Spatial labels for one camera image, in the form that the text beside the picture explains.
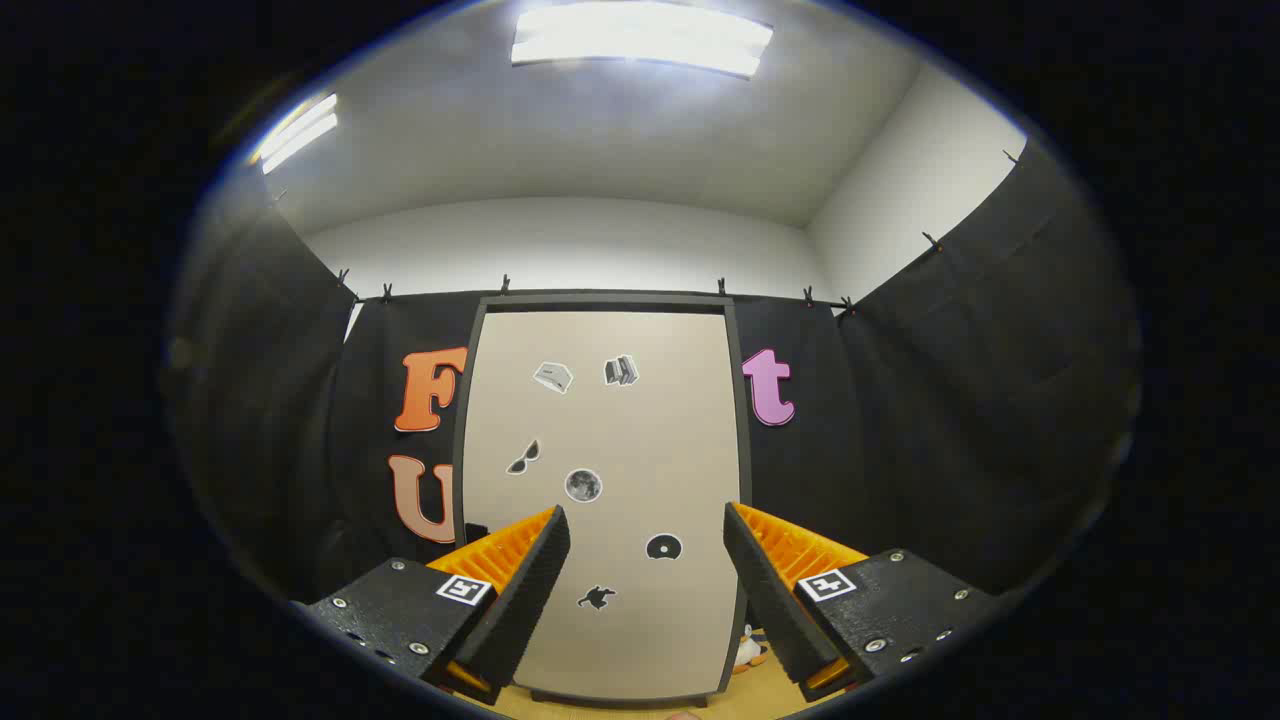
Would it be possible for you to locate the black backdrop cloth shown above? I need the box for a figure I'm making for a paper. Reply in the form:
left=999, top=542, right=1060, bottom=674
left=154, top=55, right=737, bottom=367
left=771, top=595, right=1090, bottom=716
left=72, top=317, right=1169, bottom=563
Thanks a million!
left=165, top=140, right=1141, bottom=611

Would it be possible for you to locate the grey shoe cabinet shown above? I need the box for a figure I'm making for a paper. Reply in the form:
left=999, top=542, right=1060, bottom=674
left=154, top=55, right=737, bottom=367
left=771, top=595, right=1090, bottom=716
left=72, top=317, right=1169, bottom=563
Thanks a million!
left=452, top=293, right=753, bottom=709

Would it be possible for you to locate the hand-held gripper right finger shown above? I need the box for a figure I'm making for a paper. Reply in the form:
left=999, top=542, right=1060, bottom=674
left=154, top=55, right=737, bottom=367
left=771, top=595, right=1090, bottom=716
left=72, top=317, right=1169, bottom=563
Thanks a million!
left=723, top=501, right=1006, bottom=704

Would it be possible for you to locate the narrow ceiling light panel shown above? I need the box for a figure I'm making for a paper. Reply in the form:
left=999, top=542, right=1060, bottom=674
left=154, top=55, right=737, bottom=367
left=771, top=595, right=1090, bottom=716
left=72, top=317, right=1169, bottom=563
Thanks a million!
left=250, top=93, right=341, bottom=176

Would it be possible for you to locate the wide ceiling light panel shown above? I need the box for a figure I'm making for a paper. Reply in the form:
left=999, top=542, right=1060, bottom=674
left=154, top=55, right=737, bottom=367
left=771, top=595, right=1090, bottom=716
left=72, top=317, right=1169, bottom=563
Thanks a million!
left=510, top=0, right=776, bottom=79

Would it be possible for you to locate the row of black cloth clips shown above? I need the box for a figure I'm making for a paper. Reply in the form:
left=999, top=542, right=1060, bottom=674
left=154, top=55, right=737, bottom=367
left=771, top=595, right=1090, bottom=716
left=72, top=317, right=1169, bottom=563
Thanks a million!
left=270, top=148, right=1021, bottom=316

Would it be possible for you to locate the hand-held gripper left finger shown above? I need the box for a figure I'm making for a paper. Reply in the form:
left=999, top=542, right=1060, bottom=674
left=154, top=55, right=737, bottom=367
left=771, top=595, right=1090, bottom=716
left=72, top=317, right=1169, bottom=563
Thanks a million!
left=292, top=505, right=572, bottom=707

